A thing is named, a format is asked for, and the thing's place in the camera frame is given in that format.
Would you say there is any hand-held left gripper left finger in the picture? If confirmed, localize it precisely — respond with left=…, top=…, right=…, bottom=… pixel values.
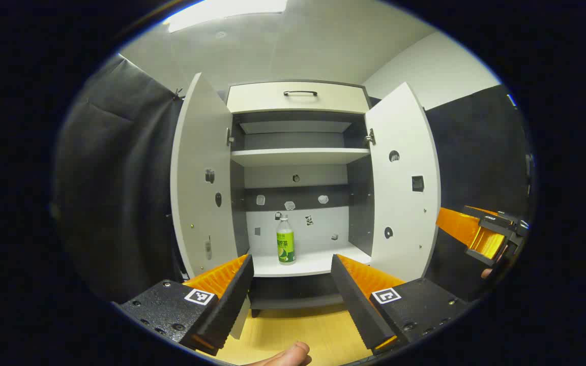
left=119, top=253, right=255, bottom=356

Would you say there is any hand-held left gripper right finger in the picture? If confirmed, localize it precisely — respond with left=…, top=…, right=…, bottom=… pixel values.
left=330, top=253, right=472, bottom=355

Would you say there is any cabinet door with headphone sticker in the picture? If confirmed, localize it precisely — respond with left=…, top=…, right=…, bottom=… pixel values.
left=364, top=82, right=442, bottom=283

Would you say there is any green label bottle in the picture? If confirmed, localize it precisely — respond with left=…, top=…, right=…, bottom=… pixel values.
left=276, top=214, right=296, bottom=265

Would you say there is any cabinet door with camera sticker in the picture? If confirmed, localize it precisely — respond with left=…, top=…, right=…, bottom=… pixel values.
left=170, top=73, right=251, bottom=340

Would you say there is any white and grey cabinet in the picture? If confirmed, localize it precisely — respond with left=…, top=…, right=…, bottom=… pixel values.
left=226, top=79, right=375, bottom=318

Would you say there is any white cabinet shelf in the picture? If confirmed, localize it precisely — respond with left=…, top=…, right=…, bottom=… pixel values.
left=231, top=148, right=371, bottom=167

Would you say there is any white cabinet drawer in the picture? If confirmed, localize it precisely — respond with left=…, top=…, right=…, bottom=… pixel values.
left=227, top=81, right=371, bottom=115

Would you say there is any black backdrop cloth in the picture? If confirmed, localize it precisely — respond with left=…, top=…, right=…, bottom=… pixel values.
left=54, top=53, right=533, bottom=306

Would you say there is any ceiling light panel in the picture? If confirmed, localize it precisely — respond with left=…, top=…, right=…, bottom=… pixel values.
left=165, top=0, right=288, bottom=33

